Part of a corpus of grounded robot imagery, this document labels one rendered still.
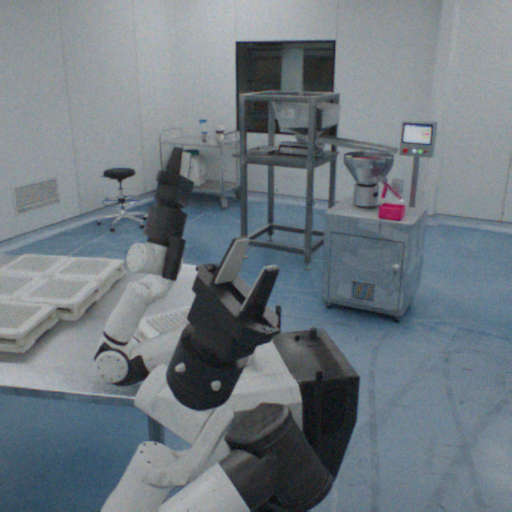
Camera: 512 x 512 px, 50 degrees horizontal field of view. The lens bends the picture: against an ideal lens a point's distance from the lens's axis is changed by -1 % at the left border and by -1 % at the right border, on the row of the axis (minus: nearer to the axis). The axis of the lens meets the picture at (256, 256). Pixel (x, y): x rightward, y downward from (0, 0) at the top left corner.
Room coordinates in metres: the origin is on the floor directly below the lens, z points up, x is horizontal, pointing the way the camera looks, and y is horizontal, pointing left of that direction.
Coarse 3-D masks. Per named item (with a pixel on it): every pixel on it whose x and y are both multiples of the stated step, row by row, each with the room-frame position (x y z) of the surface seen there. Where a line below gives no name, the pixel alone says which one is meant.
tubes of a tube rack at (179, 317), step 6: (180, 312) 1.79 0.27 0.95; (186, 312) 1.80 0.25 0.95; (162, 318) 1.75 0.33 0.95; (168, 318) 1.75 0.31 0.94; (174, 318) 1.75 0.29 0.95; (180, 318) 1.75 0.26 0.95; (186, 318) 1.76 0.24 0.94; (156, 324) 1.71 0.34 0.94; (162, 324) 1.71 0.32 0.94; (168, 324) 1.72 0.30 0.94; (174, 324) 1.71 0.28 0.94
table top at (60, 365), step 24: (0, 264) 2.49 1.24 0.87; (192, 264) 2.49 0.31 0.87; (120, 288) 2.20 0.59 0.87; (96, 312) 1.96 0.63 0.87; (48, 336) 1.76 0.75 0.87; (72, 336) 1.76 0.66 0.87; (96, 336) 1.77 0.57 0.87; (0, 360) 1.60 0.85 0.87; (24, 360) 1.60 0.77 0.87; (48, 360) 1.60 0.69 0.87; (72, 360) 1.60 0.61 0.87; (0, 384) 1.46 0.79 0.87; (24, 384) 1.46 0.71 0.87; (48, 384) 1.46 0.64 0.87; (72, 384) 1.46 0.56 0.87; (96, 384) 1.46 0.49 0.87
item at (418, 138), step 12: (408, 120) 3.99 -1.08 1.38; (408, 132) 3.95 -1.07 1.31; (420, 132) 3.91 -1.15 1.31; (432, 132) 3.87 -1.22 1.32; (408, 144) 3.95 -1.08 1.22; (420, 144) 3.91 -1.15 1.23; (432, 144) 3.87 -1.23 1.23; (408, 156) 3.94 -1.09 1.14; (420, 156) 3.91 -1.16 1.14; (432, 156) 3.87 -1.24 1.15
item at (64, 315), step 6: (90, 294) 2.08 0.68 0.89; (96, 294) 2.08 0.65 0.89; (102, 294) 2.12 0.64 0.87; (84, 300) 2.01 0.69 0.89; (90, 300) 2.02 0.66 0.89; (96, 300) 2.06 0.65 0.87; (78, 306) 1.96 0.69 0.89; (84, 306) 1.96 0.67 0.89; (60, 312) 1.91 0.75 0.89; (66, 312) 1.91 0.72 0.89; (78, 312) 1.91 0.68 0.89; (84, 312) 1.95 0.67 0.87; (60, 318) 1.89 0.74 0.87; (66, 318) 1.89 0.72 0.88; (72, 318) 1.88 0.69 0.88; (78, 318) 1.90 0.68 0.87
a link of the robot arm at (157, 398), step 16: (160, 368) 0.64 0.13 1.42; (144, 384) 0.61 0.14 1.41; (160, 384) 0.61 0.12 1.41; (176, 384) 0.57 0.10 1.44; (144, 400) 0.61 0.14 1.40; (160, 400) 0.60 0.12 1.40; (176, 400) 0.59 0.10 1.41; (192, 400) 0.56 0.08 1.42; (208, 400) 0.57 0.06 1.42; (224, 400) 0.58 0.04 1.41; (160, 416) 0.60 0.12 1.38; (176, 416) 0.59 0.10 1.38; (192, 416) 0.58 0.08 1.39; (208, 416) 0.58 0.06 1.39; (176, 432) 0.59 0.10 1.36; (192, 432) 0.58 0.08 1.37
